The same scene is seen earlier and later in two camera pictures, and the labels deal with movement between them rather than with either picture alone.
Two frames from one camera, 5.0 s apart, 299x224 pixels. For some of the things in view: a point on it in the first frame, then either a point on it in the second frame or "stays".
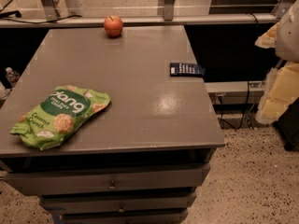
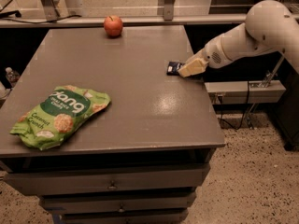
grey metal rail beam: [254, 16] stays
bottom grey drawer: [155, 217] stays
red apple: [113, 25] stays
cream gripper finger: [269, 38] -> [196, 56]
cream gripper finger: [281, 88] -> [193, 67]
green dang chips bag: [52, 120] stays
